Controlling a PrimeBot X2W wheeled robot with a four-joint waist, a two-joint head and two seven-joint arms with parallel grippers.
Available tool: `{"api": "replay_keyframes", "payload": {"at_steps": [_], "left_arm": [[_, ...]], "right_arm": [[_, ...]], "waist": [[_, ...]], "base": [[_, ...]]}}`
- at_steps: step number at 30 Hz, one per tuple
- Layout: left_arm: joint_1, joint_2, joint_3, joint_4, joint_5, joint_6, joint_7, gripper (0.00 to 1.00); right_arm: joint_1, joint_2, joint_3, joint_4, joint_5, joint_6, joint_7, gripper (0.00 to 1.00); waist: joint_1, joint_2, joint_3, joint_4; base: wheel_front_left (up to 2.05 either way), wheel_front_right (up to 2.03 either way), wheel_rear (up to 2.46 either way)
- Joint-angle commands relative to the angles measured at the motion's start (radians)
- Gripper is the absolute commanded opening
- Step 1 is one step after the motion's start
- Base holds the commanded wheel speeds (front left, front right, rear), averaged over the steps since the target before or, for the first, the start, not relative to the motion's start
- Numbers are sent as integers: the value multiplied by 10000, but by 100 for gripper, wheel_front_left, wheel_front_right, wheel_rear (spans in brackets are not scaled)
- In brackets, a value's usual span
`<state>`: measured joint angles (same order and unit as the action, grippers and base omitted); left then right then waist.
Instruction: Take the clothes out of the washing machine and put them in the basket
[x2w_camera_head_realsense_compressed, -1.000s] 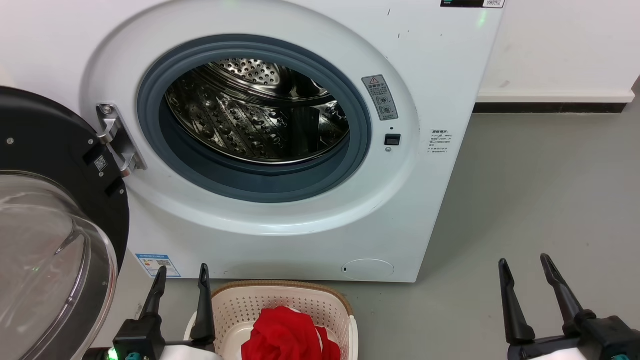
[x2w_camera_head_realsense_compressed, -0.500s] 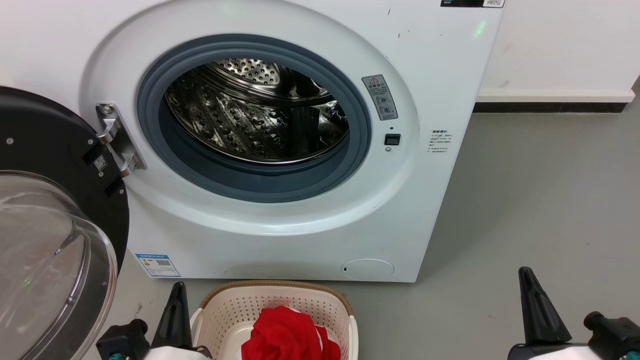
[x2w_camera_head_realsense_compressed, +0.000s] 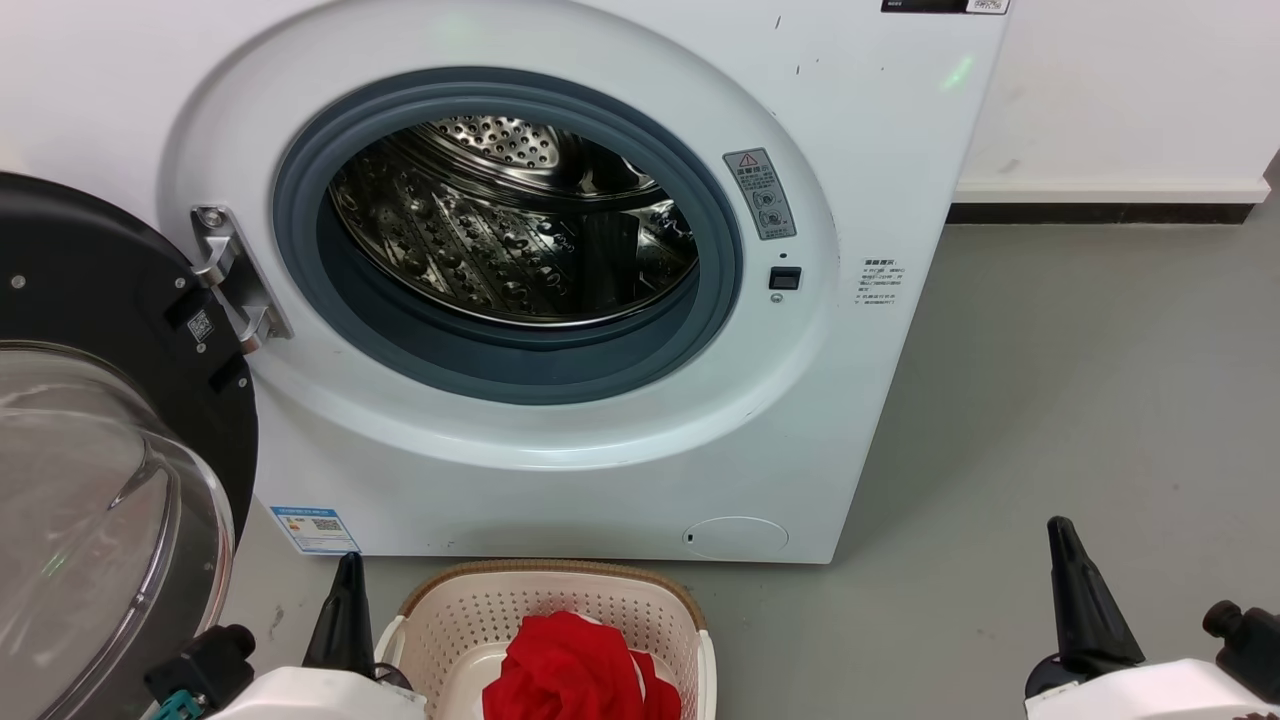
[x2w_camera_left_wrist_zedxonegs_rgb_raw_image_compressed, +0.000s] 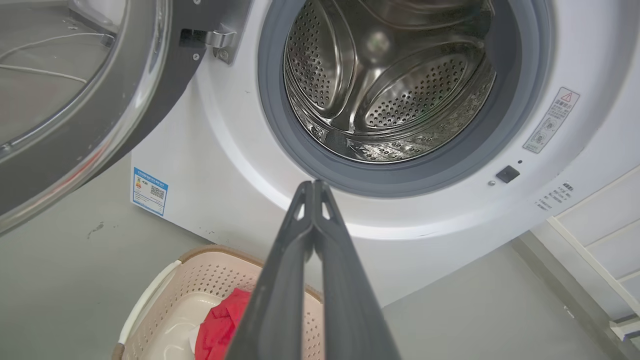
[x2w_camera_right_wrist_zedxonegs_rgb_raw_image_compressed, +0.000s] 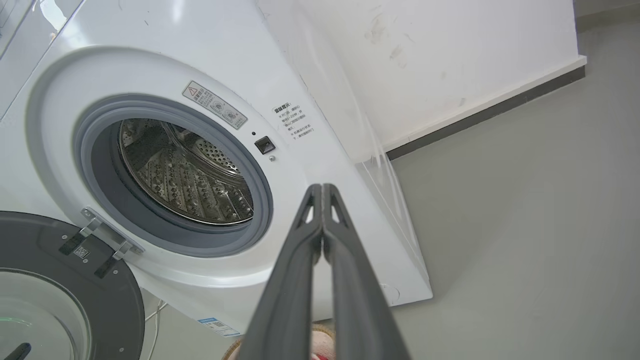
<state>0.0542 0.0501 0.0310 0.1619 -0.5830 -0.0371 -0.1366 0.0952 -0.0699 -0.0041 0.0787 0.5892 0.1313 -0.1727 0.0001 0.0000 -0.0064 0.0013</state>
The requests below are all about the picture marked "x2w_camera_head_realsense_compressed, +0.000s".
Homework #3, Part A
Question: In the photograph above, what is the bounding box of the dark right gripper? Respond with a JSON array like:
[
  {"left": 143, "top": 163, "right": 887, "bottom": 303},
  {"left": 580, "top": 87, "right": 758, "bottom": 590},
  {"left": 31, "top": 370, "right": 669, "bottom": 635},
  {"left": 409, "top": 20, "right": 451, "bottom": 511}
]
[{"left": 1025, "top": 517, "right": 1146, "bottom": 701}]

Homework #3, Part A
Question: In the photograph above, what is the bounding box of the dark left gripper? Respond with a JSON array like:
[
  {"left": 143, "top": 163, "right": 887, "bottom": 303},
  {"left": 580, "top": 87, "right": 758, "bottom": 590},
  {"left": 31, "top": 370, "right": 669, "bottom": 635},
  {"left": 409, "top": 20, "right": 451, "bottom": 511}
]
[{"left": 302, "top": 552, "right": 413, "bottom": 693}]

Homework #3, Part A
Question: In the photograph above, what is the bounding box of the red garment with white stripes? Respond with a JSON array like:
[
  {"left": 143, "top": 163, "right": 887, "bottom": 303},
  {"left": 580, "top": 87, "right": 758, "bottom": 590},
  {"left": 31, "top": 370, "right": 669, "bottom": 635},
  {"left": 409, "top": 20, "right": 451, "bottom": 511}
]
[{"left": 482, "top": 612, "right": 683, "bottom": 720}]

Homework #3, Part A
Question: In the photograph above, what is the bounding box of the cream plastic laundry basket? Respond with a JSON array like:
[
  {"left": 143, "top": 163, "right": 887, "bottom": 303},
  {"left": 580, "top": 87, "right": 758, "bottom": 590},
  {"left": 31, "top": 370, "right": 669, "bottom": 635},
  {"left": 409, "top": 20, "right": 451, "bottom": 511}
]
[{"left": 375, "top": 559, "right": 718, "bottom": 720}]

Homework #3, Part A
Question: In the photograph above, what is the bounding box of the stainless steel washing machine drum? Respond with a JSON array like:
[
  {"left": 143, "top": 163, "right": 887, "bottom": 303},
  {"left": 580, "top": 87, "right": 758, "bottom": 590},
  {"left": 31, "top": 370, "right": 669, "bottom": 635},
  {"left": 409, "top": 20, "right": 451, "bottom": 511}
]
[{"left": 330, "top": 115, "right": 699, "bottom": 329}]

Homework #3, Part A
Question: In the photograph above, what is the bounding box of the black round washer door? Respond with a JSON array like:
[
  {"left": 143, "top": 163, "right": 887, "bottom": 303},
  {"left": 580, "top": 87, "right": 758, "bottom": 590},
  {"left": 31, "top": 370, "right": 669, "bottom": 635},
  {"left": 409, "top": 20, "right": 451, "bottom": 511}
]
[{"left": 0, "top": 172, "right": 259, "bottom": 720}]

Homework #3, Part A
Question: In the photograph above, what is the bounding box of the blue energy label sticker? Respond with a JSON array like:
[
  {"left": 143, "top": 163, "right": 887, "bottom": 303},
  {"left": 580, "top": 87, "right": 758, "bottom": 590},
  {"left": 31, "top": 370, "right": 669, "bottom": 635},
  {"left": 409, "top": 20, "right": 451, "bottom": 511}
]
[{"left": 270, "top": 506, "right": 361, "bottom": 555}]

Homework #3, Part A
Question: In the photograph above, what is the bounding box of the white front-load washing machine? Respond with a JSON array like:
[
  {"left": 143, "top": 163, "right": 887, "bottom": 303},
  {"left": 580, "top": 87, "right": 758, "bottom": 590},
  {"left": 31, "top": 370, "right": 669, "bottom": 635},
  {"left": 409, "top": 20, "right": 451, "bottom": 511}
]
[{"left": 0, "top": 0, "right": 1013, "bottom": 564}]

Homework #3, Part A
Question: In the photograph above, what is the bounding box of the grey rubber door gasket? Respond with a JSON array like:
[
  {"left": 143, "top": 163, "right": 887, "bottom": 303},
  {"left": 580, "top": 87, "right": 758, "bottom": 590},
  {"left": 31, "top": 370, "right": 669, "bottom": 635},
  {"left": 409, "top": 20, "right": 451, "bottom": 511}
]
[{"left": 272, "top": 67, "right": 744, "bottom": 406}]

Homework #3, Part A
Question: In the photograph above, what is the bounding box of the silver metal door hinge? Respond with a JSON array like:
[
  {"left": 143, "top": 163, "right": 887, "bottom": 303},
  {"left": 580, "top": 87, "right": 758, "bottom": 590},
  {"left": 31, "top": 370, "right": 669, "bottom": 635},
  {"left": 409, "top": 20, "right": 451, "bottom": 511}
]
[{"left": 190, "top": 205, "right": 294, "bottom": 354}]

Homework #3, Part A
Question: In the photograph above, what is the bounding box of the round white filter cover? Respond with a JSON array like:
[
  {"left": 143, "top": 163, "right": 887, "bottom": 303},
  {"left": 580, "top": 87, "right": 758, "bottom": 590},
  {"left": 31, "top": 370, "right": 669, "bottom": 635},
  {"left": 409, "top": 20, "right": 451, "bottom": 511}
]
[{"left": 683, "top": 516, "right": 790, "bottom": 561}]

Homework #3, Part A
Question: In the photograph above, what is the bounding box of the white text sticker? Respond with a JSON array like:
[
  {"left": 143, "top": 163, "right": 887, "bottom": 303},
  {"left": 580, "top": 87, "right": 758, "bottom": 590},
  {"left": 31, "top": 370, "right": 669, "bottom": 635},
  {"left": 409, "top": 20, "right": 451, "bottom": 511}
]
[{"left": 860, "top": 257, "right": 909, "bottom": 307}]

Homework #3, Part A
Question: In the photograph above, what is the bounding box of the white and black baseboard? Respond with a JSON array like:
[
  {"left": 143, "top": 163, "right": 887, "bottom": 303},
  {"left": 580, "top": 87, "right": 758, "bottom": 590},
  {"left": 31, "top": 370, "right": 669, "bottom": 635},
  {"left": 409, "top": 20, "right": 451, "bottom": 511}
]
[{"left": 946, "top": 178, "right": 1271, "bottom": 225}]

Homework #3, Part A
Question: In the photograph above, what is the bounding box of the grey warning label sticker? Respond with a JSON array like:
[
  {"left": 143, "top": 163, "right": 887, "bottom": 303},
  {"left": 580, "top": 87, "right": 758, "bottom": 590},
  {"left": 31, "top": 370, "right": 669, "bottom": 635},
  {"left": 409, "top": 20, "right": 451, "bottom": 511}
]
[{"left": 723, "top": 148, "right": 798, "bottom": 241}]

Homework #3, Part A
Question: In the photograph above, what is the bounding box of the black control panel strip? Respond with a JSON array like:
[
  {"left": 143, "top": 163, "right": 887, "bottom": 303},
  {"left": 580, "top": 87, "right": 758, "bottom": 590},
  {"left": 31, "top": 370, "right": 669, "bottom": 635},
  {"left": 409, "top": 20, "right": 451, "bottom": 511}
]
[{"left": 880, "top": 0, "right": 1011, "bottom": 15}]

